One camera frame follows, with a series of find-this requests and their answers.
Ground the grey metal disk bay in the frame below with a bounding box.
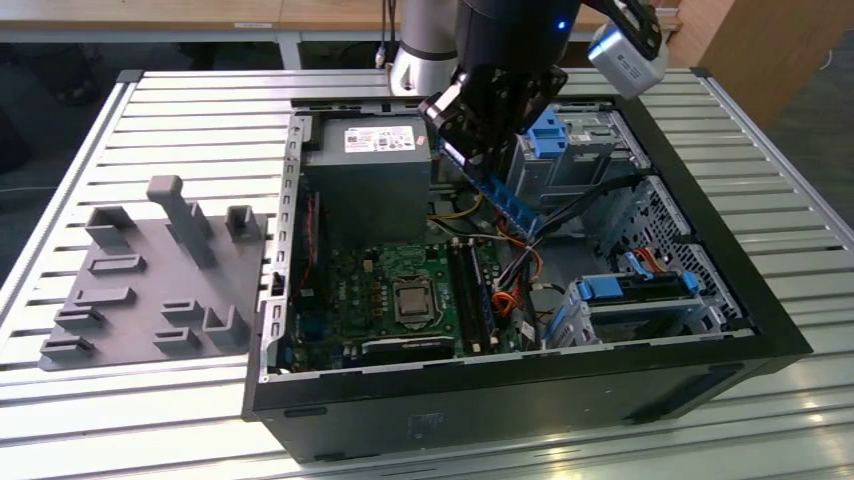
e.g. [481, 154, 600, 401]
[544, 272, 756, 351]

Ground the blue flat data cable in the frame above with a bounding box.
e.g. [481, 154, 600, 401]
[625, 251, 654, 279]

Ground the grey power supply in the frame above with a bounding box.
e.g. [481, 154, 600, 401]
[303, 117, 436, 247]

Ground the black graphics card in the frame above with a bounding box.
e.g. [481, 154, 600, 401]
[360, 333, 457, 364]

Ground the wooden cabinet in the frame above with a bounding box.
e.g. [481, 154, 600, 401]
[657, 0, 854, 132]

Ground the blue RAM stick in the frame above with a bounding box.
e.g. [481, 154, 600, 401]
[437, 139, 540, 236]

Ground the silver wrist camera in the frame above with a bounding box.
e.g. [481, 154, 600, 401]
[585, 0, 673, 100]

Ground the blue drive carrier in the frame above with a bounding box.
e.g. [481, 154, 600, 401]
[520, 108, 570, 159]

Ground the grey metal drive cage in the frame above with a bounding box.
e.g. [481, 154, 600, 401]
[505, 106, 653, 212]

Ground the thick black cable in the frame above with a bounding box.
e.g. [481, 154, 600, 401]
[525, 175, 644, 247]

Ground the orange wire bundle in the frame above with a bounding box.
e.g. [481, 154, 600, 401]
[492, 291, 524, 317]

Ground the black PC case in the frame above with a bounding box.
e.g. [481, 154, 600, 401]
[241, 93, 815, 464]

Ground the black RAM slot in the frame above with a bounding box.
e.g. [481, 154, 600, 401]
[448, 238, 484, 357]

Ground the hard disk in blue carrier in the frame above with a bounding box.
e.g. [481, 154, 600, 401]
[573, 272, 700, 304]

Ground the dark RAM stick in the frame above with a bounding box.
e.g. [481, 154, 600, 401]
[469, 244, 501, 344]

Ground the red wire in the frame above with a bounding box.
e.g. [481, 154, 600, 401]
[297, 194, 319, 292]

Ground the green motherboard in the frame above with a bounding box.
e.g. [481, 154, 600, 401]
[293, 238, 529, 372]

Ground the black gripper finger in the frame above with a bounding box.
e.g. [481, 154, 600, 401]
[492, 68, 570, 170]
[417, 81, 497, 170]

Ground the yellow wire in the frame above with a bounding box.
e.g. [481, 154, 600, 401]
[430, 192, 486, 221]

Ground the silver CPU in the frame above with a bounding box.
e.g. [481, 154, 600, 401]
[393, 284, 436, 324]

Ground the grey parts rack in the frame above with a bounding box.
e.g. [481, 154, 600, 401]
[39, 174, 275, 372]

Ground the wooden desk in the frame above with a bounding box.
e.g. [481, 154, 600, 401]
[0, 0, 684, 70]

